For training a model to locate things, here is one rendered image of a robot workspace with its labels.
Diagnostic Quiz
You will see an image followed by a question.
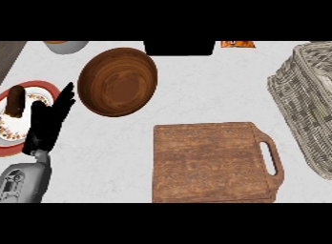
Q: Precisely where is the grey bowl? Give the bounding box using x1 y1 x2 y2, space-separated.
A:
43 41 90 55

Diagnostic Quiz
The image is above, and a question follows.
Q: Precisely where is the brown wooden cutting board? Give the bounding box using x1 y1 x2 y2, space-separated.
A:
151 121 286 204

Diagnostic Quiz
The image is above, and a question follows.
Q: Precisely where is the brown wooden bowl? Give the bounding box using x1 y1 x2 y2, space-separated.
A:
75 47 159 118

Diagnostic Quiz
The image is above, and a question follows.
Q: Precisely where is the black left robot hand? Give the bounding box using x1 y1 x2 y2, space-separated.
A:
21 81 77 156

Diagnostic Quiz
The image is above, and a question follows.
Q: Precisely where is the orange packet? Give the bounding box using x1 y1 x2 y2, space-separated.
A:
220 41 257 49

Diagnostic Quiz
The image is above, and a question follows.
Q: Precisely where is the black appliance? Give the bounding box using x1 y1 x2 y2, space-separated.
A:
142 41 217 57

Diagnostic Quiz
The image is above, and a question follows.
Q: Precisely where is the grey wicker basket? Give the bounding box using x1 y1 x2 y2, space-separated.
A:
266 41 332 181

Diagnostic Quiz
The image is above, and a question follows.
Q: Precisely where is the white floral plate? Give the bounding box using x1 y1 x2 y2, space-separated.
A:
0 88 56 148

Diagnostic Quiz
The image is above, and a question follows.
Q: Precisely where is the brown chocolate eclair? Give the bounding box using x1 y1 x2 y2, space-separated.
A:
4 85 28 119

